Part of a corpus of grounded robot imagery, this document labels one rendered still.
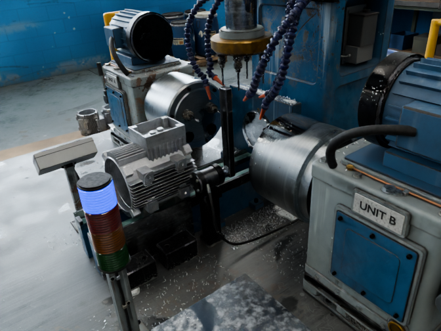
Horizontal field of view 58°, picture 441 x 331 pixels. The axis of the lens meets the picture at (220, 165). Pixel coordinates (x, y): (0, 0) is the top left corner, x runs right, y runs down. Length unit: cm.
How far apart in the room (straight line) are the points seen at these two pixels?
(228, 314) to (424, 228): 40
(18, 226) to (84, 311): 49
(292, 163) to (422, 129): 33
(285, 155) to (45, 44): 588
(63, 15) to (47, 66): 79
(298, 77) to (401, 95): 61
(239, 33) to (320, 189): 50
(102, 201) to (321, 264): 52
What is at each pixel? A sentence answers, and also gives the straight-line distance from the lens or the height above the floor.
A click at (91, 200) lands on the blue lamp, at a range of 71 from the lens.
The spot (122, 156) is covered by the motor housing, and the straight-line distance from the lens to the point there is 104.
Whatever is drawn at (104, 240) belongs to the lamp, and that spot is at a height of 111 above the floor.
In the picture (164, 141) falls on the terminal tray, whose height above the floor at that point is 112.
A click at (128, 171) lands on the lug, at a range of 101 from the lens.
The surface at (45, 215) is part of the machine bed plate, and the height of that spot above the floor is 80.
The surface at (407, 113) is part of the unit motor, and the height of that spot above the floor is 131.
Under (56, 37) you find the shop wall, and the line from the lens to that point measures 665.
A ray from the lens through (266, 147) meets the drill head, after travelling 99.
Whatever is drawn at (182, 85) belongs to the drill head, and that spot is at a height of 116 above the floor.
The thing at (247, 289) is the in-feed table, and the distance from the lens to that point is 88.
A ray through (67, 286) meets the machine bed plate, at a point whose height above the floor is 80.
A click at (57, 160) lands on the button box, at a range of 121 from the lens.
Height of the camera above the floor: 155
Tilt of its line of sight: 29 degrees down
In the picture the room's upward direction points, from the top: 4 degrees counter-clockwise
